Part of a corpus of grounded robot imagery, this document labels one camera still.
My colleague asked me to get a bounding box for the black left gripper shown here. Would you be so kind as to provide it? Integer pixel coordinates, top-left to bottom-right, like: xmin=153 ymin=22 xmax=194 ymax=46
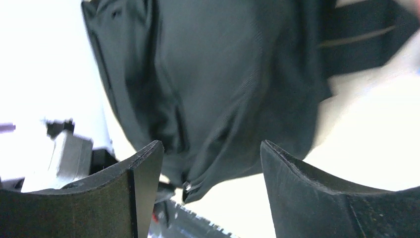
xmin=90 ymin=149 xmax=118 ymax=175

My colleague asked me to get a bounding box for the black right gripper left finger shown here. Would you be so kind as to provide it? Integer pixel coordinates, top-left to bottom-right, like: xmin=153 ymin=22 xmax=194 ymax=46
xmin=0 ymin=141 xmax=163 ymax=238

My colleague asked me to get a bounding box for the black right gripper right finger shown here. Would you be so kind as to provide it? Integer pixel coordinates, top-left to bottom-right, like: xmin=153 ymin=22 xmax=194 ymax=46
xmin=261 ymin=140 xmax=420 ymax=238

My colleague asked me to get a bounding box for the black student backpack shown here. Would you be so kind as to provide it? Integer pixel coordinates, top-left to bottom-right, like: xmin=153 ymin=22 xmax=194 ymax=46
xmin=81 ymin=0 xmax=420 ymax=203

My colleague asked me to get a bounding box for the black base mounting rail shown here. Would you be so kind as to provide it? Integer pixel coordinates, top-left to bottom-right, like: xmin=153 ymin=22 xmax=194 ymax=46
xmin=148 ymin=200 xmax=237 ymax=238

